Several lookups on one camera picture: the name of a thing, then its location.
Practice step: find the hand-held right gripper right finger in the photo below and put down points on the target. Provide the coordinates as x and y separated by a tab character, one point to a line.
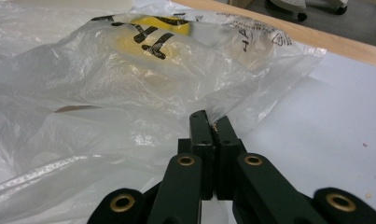
226	149

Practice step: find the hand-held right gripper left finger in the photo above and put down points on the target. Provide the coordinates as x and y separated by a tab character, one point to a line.
201	149

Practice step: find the clear plastic bag yellow print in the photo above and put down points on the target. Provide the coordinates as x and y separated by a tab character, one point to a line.
114	93

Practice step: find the white plastic basket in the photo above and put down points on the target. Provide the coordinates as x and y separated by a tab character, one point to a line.
83	3

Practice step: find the light wooden table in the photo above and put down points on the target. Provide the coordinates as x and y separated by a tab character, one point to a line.
316	37

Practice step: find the white office chair base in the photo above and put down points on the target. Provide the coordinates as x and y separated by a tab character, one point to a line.
288	6

